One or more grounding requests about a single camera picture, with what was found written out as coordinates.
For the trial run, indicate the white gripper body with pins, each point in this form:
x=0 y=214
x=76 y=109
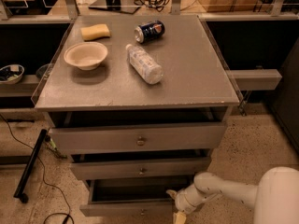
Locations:
x=181 y=202

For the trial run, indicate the grey drawer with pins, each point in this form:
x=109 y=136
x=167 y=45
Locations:
x=145 y=196
x=137 y=138
x=141 y=168

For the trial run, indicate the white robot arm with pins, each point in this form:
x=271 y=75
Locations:
x=275 y=200

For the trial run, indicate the grey drawer cabinet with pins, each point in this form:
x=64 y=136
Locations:
x=194 y=87

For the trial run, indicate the grey metal side beam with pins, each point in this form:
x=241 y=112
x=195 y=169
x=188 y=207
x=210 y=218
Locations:
x=256 y=80

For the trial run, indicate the clear plastic water bottle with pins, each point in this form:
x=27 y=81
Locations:
x=151 y=72

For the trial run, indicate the black bar on floor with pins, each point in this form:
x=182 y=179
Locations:
x=19 y=192

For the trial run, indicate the white paper bowl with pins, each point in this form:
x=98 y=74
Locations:
x=86 y=55

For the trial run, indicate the blue pepsi can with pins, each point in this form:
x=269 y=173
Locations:
x=149 y=31

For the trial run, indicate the yellow sponge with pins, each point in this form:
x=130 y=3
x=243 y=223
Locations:
x=95 y=32

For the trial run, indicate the bowl with dark items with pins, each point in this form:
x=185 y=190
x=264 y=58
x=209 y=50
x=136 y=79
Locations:
x=11 y=74

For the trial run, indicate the black monitor stand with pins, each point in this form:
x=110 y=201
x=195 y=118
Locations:
x=121 y=6

